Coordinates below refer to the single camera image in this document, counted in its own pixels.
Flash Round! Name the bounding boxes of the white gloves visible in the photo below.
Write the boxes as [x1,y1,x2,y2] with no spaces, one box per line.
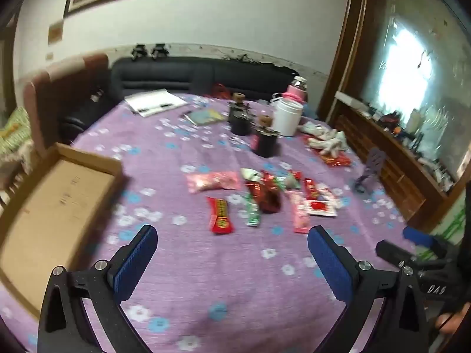
[300,123,349,157]

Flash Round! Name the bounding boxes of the long pink snack packet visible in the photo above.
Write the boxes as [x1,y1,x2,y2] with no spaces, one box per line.
[288,191,312,234]

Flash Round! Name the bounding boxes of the purple floral tablecloth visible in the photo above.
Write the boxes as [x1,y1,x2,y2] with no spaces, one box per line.
[0,94,424,353]

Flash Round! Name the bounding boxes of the dark jar with cork lid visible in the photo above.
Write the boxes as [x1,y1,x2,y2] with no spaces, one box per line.
[227,93,254,136]
[252,115,282,158]

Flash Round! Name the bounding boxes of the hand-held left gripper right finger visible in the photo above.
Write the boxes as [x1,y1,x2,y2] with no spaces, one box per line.
[307,225,433,353]

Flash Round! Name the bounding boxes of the dark red snack packet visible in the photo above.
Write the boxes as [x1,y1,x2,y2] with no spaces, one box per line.
[246,180,283,214]
[258,170,285,191]

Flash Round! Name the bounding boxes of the white plastic jar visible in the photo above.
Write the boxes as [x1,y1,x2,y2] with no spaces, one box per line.
[272,94,304,137]

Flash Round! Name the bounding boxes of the pink thermos bottle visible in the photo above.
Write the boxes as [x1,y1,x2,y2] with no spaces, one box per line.
[287,76,309,104]

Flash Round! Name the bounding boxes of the person's right hand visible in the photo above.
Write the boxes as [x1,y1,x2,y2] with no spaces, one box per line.
[434,299,471,336]

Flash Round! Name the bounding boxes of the red white snack packet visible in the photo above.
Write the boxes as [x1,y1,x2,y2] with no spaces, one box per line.
[305,190,338,217]

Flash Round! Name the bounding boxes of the large red yellow snack packet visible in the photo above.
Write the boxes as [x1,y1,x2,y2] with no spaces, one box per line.
[206,197,235,235]

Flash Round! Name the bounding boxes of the green patterned cushion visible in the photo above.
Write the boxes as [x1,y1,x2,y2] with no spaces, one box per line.
[0,107,33,162]

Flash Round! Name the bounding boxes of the grey green booklet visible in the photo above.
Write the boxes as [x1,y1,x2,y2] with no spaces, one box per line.
[184,108,227,126]

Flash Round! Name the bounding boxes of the red snack packet yellow emblem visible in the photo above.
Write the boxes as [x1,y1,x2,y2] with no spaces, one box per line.
[302,178,319,201]

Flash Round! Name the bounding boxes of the wooden cabinet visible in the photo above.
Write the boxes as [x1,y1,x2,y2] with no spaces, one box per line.
[333,92,459,223]

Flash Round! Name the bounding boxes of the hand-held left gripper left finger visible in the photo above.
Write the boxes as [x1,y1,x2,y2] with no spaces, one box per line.
[38,224,159,353]

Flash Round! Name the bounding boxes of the red gold flat packet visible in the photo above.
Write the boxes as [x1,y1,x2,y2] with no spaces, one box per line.
[320,152,352,168]

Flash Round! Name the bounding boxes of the black pen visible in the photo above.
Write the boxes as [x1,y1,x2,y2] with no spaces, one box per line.
[138,103,174,113]

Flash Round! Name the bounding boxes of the white paper with pen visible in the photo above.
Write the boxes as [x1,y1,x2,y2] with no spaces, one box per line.
[124,89,188,117]

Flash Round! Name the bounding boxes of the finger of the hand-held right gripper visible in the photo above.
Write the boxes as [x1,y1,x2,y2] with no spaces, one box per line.
[375,240,455,271]
[402,226,457,262]

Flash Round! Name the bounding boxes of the brown wall paper notice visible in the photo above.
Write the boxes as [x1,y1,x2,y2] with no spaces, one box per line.
[48,22,64,45]

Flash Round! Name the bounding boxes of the grey phone stand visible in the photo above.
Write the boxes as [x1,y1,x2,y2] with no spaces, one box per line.
[354,147,387,194]

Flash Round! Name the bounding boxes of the long green white snack packet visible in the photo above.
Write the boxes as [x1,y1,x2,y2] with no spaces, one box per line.
[241,193,262,227]

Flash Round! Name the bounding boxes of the shallow cardboard box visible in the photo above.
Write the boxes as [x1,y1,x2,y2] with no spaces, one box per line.
[0,143,124,320]

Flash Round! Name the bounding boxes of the clear green edged snack packet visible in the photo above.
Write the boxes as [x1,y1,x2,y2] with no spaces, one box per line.
[277,175,300,192]

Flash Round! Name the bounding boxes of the black sofa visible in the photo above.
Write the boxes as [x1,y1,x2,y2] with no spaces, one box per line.
[61,58,299,144]

